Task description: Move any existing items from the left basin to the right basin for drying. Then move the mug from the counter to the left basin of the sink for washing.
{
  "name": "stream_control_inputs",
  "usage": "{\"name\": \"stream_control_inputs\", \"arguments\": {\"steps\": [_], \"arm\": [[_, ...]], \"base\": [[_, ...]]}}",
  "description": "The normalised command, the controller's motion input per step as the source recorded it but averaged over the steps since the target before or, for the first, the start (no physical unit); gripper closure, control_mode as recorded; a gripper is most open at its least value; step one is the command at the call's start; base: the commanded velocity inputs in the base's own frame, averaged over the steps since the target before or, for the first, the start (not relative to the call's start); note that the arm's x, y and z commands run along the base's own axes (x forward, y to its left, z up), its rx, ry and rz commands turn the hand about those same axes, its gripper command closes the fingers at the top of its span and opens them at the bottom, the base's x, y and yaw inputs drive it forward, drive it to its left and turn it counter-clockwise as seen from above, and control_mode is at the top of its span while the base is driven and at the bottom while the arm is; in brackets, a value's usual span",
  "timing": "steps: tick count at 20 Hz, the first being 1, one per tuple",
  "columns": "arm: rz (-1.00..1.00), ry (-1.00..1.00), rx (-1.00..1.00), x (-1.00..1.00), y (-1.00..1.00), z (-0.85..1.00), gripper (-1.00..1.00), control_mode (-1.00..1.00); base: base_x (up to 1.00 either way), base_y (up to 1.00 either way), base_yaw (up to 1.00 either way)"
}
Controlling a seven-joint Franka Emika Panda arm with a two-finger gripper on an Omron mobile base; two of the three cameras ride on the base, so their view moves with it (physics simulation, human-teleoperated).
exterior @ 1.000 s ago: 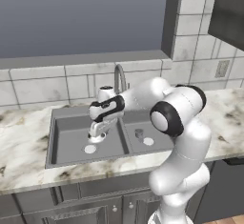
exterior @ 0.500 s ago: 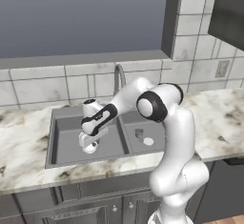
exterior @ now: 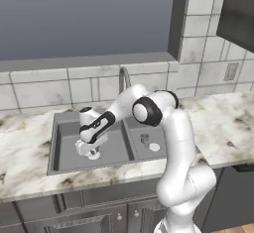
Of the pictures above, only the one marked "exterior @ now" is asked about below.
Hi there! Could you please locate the grey wall socket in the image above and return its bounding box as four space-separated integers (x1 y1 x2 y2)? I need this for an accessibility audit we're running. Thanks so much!
223 61 240 82

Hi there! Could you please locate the grey curved tap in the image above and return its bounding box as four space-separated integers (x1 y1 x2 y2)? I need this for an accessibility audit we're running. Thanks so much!
117 65 133 95

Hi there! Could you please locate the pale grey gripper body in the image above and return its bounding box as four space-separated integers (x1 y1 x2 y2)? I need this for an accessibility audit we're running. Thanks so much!
74 133 110 158

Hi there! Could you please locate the grey framed window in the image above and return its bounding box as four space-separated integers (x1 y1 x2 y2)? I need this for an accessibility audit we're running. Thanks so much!
0 0 192 73

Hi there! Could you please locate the grey panel under sink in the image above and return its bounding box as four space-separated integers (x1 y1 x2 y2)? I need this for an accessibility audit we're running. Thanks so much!
80 178 164 207

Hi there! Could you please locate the grey double basin sink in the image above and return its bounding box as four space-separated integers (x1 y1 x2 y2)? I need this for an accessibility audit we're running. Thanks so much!
47 109 203 176

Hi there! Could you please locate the white round sink drain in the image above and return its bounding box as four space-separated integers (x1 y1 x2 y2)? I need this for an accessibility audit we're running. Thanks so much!
148 143 162 153
87 152 101 161

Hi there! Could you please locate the grey cupboard door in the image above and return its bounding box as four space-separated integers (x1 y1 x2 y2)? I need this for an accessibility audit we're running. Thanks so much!
126 198 168 233
23 204 129 233

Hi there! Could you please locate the grey cupboard run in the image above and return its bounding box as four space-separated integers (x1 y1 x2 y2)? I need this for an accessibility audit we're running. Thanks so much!
0 190 82 233

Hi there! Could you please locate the small grey cup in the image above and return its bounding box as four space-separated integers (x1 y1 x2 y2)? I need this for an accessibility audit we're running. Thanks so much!
140 133 151 146

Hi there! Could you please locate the dark wall cupboard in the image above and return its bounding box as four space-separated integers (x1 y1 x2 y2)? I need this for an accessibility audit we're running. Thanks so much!
215 0 254 55

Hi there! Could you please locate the dark grey dishwasher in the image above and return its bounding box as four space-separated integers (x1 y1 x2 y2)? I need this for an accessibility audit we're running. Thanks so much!
199 164 254 233

